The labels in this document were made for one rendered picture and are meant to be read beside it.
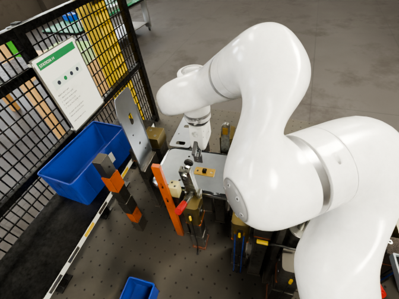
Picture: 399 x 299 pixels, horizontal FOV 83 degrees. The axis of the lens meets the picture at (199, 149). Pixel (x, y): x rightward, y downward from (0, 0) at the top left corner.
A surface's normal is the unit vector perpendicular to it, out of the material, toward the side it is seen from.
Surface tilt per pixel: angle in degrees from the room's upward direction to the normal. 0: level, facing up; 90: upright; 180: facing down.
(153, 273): 0
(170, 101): 70
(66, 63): 90
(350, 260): 29
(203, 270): 0
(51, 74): 90
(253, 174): 42
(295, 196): 52
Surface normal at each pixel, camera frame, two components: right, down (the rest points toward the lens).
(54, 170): 0.93, 0.20
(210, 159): -0.10, -0.70
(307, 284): -0.92, 0.12
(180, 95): -0.40, 0.32
